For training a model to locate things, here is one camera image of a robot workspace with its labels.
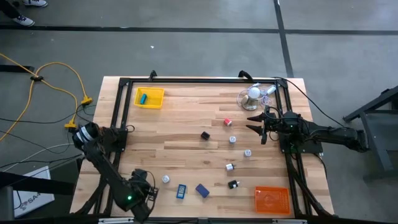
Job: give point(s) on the small black frame clamp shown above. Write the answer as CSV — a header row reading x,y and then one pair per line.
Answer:
x,y
152,74

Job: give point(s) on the black charger with white label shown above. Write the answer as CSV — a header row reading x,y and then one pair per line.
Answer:
x,y
232,184

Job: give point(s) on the person's leg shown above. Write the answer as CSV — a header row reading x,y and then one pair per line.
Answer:
x,y
7,7

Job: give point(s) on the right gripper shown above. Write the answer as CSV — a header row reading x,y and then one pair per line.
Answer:
x,y
273,124

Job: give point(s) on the white globe table lamp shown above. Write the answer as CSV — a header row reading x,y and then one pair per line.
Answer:
x,y
254,92

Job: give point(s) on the yellow plastic basket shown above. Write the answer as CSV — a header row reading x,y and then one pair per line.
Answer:
x,y
154,99

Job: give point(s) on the plain black cube charger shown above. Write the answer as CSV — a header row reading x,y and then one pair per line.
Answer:
x,y
205,135

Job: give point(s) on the black floor bar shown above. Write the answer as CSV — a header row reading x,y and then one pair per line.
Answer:
x,y
15,68

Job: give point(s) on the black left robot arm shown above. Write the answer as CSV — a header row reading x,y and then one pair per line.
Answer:
x,y
102,168

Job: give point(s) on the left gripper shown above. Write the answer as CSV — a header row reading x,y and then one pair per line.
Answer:
x,y
140,179

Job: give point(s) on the black metal stand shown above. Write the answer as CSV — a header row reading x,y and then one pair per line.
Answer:
x,y
373,124

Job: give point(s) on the bright blue staple box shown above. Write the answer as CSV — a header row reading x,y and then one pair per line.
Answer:
x,y
181,191

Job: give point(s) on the orange plastic basket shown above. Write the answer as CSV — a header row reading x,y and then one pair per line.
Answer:
x,y
272,200

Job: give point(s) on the person's shoe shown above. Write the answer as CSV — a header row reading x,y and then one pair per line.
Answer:
x,y
35,2
24,21

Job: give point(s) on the white silver charger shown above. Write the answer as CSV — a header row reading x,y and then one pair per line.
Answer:
x,y
229,167

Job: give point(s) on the navy blue box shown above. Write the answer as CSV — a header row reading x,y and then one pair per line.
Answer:
x,y
202,190

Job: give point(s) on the red and white charger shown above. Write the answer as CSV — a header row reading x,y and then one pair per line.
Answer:
x,y
228,122

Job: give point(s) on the dark desk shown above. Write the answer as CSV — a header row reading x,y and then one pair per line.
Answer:
x,y
31,183

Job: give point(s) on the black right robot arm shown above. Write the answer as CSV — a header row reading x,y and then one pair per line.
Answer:
x,y
326,133

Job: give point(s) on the white printed sign board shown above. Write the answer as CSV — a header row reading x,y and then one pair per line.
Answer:
x,y
34,193

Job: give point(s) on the silver aluminium bar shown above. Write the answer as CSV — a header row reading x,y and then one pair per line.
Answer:
x,y
115,220
289,221

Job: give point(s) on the black curved frame clamp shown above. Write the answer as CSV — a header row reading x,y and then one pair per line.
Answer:
x,y
245,74

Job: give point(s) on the black metal table frame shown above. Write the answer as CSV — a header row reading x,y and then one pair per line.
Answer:
x,y
202,80

